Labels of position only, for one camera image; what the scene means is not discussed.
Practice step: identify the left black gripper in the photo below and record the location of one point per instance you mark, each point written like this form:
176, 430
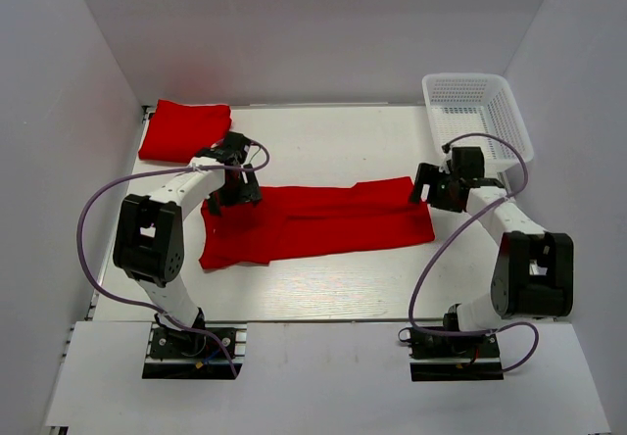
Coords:
249, 192

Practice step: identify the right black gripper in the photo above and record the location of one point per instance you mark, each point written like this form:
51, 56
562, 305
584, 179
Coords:
428, 173

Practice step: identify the red t-shirt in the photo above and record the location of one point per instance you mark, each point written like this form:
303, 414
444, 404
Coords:
293, 222
177, 132

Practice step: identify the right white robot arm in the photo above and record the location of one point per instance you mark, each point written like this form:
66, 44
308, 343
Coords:
533, 275

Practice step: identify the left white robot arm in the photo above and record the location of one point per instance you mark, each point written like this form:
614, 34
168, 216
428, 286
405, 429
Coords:
149, 245

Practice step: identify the white plastic basket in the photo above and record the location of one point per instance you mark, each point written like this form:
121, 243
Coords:
483, 106

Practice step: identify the folded red t-shirt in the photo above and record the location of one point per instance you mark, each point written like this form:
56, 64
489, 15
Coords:
177, 132

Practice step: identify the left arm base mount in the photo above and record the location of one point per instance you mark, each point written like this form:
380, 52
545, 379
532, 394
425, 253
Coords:
169, 357

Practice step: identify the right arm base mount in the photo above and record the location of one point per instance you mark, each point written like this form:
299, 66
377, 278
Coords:
452, 359

